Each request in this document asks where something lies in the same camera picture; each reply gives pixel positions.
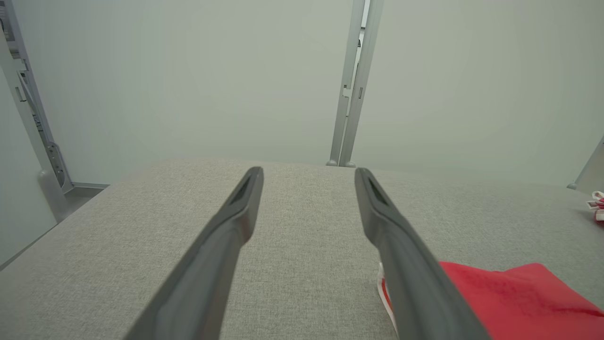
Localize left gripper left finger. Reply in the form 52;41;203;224
124;166;264;340

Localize grey stand leg with caster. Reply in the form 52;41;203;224
567;136;604;195

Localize grey partition post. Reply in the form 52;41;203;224
327;0;367;167
338;0;384;169

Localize red shirt with white sleeves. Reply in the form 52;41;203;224
377;262;604;340

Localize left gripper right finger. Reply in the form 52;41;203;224
354;167;492;340

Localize grey partition frame with brackets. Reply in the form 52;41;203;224
0;0;75;222

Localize red shorts with white stripes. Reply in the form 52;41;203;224
587;190;604;226

